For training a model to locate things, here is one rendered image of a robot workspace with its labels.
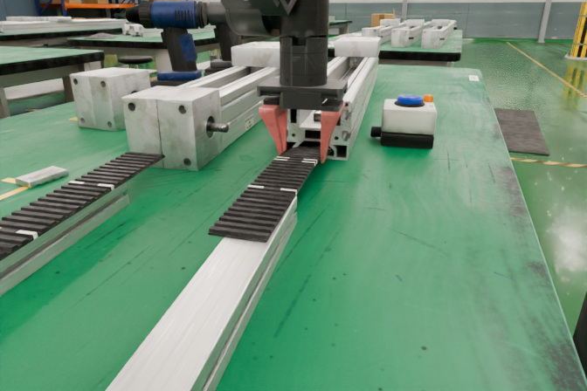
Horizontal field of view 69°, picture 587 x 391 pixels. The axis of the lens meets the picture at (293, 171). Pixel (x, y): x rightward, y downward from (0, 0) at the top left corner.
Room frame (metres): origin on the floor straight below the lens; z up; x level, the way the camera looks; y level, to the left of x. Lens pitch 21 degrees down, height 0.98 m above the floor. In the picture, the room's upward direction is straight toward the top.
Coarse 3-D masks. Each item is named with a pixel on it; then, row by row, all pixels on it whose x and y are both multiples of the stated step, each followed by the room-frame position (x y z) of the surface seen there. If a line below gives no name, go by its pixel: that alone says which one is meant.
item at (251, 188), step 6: (252, 186) 0.40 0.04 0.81; (258, 186) 0.40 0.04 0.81; (246, 192) 0.38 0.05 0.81; (252, 192) 0.38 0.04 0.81; (258, 192) 0.38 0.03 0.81; (264, 192) 0.38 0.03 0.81; (270, 192) 0.38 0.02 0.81; (276, 192) 0.38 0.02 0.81; (282, 192) 0.38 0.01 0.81; (288, 192) 0.38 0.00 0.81; (294, 192) 0.38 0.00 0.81
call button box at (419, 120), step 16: (384, 112) 0.64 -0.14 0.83; (400, 112) 0.63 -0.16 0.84; (416, 112) 0.63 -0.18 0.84; (432, 112) 0.62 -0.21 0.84; (384, 128) 0.64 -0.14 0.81; (400, 128) 0.63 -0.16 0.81; (416, 128) 0.63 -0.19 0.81; (432, 128) 0.62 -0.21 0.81; (384, 144) 0.64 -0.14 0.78; (400, 144) 0.63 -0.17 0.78; (416, 144) 0.63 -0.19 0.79; (432, 144) 0.62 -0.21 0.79
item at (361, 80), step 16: (336, 64) 0.98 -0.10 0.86; (368, 64) 0.98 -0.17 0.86; (352, 80) 0.75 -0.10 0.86; (368, 80) 0.90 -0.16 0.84; (352, 96) 0.61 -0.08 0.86; (368, 96) 0.93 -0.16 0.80; (288, 112) 0.59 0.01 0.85; (304, 112) 0.62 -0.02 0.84; (320, 112) 0.63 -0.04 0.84; (352, 112) 0.61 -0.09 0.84; (288, 128) 0.59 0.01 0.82; (304, 128) 0.59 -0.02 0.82; (320, 128) 0.58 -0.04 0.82; (336, 128) 0.57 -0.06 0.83; (352, 128) 0.63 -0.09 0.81; (288, 144) 0.62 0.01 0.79; (336, 144) 0.57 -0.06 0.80; (352, 144) 0.61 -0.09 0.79
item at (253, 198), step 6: (240, 198) 0.37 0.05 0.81; (246, 198) 0.37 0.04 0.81; (252, 198) 0.37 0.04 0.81; (258, 198) 0.37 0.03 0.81; (264, 198) 0.37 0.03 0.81; (270, 198) 0.37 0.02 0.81; (276, 198) 0.37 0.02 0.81; (282, 198) 0.37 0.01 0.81; (288, 198) 0.37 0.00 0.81; (270, 204) 0.36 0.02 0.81; (276, 204) 0.36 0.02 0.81; (282, 204) 0.35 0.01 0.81; (288, 204) 0.36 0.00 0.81
